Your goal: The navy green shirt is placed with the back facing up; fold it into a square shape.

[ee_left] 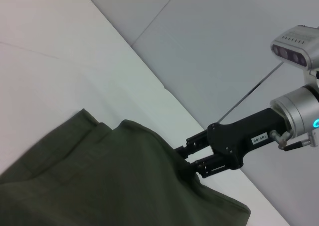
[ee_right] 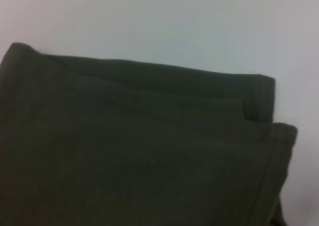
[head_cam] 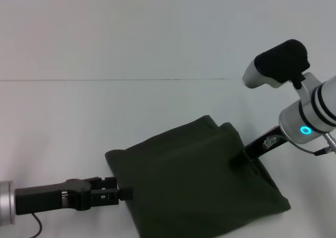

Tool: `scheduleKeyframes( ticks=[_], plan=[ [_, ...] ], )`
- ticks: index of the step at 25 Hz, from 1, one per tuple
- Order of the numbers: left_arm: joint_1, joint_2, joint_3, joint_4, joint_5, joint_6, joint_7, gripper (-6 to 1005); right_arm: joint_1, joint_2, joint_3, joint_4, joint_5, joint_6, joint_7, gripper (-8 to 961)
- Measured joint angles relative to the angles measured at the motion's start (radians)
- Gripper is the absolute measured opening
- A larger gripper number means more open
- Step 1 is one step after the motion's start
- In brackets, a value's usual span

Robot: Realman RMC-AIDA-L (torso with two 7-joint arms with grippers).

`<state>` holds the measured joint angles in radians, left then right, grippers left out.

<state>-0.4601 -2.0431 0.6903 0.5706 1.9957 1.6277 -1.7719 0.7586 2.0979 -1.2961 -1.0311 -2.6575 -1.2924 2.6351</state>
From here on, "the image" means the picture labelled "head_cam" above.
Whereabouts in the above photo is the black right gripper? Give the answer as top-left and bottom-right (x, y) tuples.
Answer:
(229, 125), (290, 168)

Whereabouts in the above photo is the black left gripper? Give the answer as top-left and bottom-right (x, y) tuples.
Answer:
(14, 176), (134, 215)

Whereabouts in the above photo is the dark green t-shirt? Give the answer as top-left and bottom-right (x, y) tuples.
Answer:
(104, 114), (291, 238)

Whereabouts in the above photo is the left arm cable with connector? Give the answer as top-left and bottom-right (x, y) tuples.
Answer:
(30, 213), (43, 233)

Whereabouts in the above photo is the arm cable with connector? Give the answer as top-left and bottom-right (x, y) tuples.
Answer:
(30, 213), (43, 233)
(264, 132), (336, 156)

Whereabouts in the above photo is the right arm cable with connector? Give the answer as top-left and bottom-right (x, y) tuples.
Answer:
(264, 132), (336, 156)

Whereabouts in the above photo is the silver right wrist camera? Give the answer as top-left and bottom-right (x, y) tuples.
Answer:
(241, 39), (311, 90)

